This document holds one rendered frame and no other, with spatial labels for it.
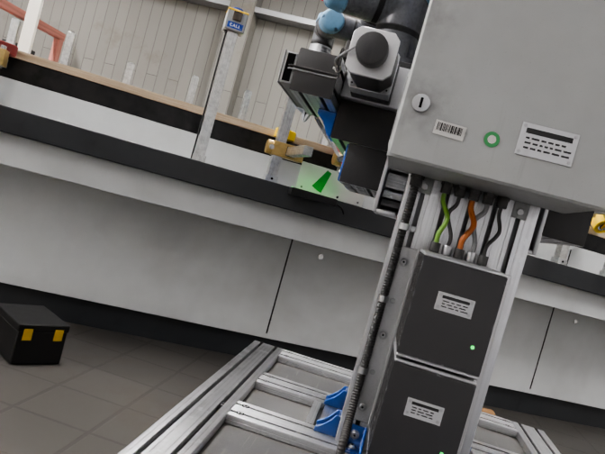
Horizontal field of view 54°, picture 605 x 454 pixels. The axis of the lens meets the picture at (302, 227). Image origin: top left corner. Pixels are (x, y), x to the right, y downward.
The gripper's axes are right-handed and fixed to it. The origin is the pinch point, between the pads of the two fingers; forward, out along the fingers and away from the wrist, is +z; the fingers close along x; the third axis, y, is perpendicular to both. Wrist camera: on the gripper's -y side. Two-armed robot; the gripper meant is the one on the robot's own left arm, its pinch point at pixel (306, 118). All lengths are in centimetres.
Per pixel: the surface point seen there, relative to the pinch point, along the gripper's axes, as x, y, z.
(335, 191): 1.2, -19.4, 20.9
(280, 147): -6.9, 2.9, 11.4
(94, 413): 28, 56, 94
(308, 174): -2.7, -8.7, 17.7
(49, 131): -30, 72, 28
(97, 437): 41, 59, 94
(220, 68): -16.9, 28.0, -8.3
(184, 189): -18.8, 28.3, 34.5
